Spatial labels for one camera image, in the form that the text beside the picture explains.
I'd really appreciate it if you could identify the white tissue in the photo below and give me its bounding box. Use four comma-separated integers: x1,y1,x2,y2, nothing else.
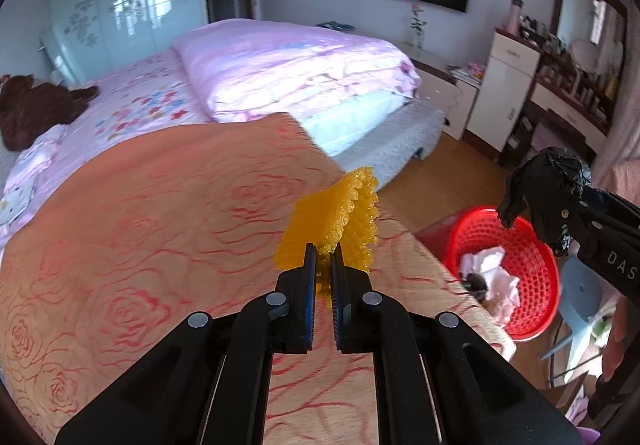
482,270,522,326
459,246,507,276

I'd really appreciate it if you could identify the folded pink duvet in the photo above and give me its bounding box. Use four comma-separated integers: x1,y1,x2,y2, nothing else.
172,19,422,123

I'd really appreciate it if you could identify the small black wrapper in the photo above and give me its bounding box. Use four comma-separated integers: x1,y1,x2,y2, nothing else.
462,272,491,298

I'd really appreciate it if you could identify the pink knit garment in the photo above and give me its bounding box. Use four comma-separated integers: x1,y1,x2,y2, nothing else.
607,160,640,206

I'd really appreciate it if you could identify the tall white cabinet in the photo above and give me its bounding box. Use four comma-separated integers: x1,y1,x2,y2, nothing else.
465,27,542,156

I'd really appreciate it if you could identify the dressing table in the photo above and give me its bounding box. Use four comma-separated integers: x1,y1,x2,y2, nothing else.
502,70,613,166

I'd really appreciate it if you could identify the stack of books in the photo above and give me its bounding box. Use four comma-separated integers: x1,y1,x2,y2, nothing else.
447,62,486,86

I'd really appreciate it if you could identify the brown teddy bear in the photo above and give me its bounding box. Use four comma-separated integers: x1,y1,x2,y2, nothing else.
0,74,100,150

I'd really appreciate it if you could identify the red plastic mesh basket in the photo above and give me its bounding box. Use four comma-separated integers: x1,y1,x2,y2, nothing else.
444,207,561,343

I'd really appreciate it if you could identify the round standing makeup mirror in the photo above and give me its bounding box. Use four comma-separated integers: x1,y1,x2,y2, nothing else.
570,37,598,76

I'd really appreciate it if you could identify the person's right forearm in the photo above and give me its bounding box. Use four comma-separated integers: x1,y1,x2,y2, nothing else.
602,297,640,383

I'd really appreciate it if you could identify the orange rose-patterned tablecloth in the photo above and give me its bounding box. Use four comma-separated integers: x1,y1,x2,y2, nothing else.
0,112,518,445

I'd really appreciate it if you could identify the blue plastic stool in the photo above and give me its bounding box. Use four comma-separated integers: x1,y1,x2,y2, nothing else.
540,255,618,361

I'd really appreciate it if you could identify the pink rose in vase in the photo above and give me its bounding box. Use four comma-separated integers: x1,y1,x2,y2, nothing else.
407,4,428,50

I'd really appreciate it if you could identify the pink patterned curtain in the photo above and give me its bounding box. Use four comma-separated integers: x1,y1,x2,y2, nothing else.
592,25,640,206

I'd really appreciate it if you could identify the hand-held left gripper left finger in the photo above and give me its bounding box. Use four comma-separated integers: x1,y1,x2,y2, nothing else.
54,242,318,445

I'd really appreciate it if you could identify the brown-framed vanity mirror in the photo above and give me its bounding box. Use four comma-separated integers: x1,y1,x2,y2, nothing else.
550,0,628,56

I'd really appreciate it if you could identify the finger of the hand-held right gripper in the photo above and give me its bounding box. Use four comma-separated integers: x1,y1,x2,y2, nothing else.
580,187,640,228
537,202,608,251

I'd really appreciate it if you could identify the pink thermos bottle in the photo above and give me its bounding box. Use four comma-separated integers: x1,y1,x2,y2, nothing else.
500,0,525,34

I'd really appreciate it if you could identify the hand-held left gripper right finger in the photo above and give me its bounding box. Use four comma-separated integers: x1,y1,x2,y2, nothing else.
331,242,583,445

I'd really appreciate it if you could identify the bed with floral sheet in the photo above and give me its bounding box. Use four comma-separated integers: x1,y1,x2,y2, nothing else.
0,17,446,246

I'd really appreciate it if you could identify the row of cosmetic bottles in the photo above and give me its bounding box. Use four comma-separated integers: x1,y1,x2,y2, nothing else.
517,15,621,126

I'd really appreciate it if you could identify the glass sliding-door wardrobe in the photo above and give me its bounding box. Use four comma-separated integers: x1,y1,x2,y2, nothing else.
40,0,208,86

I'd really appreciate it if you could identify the pink printed pillow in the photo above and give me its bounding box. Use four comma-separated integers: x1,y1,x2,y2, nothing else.
0,125,68,228

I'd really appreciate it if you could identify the padded vanity stool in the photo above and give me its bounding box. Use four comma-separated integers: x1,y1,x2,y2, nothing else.
520,122,566,160

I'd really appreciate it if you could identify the grey bed cover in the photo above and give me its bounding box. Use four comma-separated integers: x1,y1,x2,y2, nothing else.
330,102,446,186

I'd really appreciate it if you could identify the yellow foam net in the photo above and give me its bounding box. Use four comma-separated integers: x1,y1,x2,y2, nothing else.
274,166,381,298

